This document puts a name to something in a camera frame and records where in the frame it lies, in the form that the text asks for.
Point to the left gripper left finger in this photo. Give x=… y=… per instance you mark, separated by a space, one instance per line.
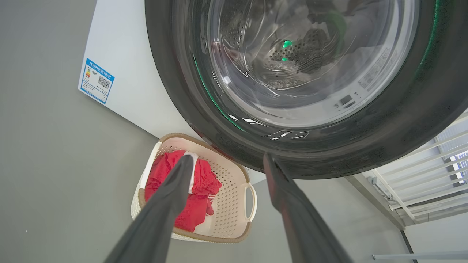
x=157 y=219

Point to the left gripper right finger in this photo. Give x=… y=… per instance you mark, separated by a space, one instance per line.
x=303 y=226

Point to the red garment with white stripes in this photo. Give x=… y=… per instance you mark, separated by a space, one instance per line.
x=193 y=215

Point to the red textured garment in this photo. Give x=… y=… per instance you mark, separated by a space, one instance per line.
x=206 y=179

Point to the black round glass washer door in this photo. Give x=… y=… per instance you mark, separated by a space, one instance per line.
x=402 y=128

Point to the cream perforated laundry basket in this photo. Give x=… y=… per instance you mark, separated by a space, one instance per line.
x=230 y=197

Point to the white washing machine body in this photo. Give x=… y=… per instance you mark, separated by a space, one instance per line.
x=124 y=44

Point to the white metal rack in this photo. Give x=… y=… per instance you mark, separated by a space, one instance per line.
x=431 y=171

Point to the blue energy label sticker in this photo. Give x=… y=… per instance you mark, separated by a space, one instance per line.
x=97 y=80

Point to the steel washer drum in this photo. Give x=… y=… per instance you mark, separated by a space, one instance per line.
x=310 y=47

